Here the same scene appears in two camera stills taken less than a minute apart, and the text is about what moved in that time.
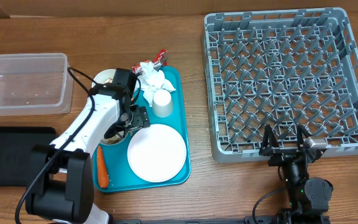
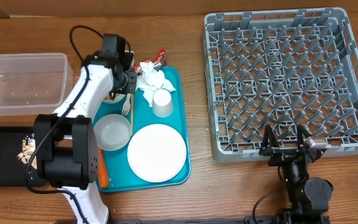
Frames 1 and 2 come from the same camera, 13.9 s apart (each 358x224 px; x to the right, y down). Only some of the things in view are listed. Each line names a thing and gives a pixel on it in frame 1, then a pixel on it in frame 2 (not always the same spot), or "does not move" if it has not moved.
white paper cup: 162,104 does not move
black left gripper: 140,118 -> 130,85
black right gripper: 268,143 does not move
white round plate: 156,153 does not move
